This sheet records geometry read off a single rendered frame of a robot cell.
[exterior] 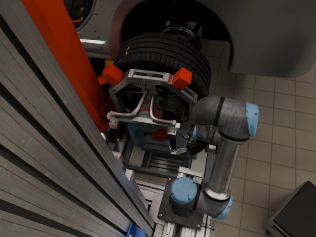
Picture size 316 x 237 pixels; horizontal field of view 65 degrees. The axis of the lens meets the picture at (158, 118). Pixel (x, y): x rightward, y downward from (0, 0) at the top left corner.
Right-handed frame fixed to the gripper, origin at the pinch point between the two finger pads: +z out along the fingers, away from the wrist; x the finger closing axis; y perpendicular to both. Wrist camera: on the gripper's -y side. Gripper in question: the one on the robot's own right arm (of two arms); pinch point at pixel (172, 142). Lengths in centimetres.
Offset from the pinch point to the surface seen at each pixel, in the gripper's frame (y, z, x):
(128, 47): 30, 34, -41
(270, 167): -83, -77, -32
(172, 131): 12.0, -0.5, -0.2
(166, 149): -68, 14, -25
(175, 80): 30.3, 1.4, -20.9
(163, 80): 29.0, 7.8, -21.1
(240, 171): -83, -52, -23
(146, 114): 8.5, 17.6, -10.8
